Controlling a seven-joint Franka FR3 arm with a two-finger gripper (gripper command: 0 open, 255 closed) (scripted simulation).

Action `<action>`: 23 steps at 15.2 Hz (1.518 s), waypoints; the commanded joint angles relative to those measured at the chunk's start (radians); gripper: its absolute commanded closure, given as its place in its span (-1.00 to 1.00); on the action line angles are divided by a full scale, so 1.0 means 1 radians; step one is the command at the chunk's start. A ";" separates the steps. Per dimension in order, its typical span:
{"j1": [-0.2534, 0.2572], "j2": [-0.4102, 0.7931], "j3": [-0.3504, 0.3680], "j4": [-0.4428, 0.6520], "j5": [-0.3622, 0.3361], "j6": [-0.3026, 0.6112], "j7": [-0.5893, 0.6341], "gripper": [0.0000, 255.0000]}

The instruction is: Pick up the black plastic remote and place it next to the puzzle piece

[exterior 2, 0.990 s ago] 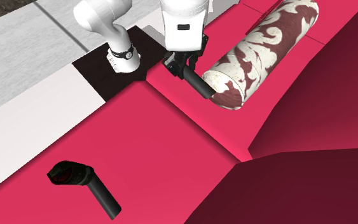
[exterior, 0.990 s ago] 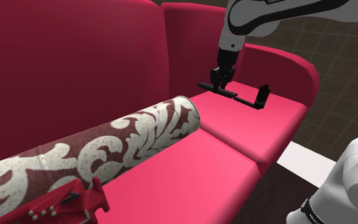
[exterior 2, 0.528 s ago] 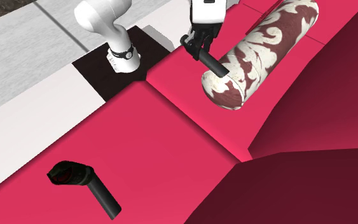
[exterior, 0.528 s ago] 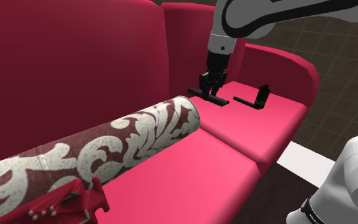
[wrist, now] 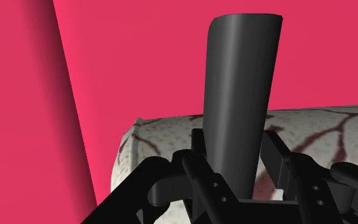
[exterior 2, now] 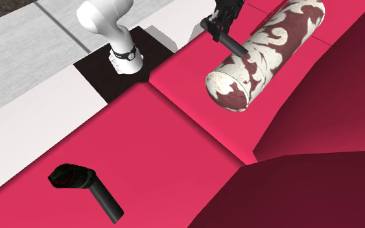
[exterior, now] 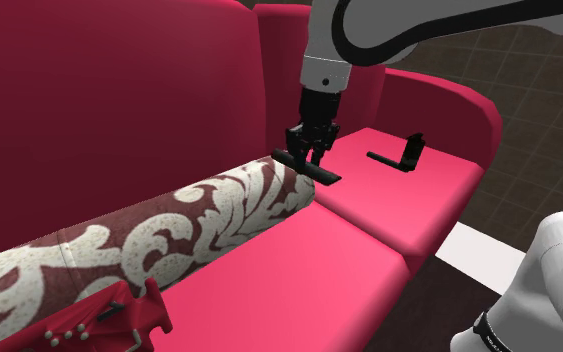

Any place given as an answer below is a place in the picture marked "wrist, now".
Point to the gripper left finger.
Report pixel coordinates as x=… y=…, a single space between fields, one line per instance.
x=197 y=176

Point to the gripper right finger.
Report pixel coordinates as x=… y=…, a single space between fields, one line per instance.
x=309 y=183

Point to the dark grey tapered cup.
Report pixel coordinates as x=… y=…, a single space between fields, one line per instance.
x=239 y=102

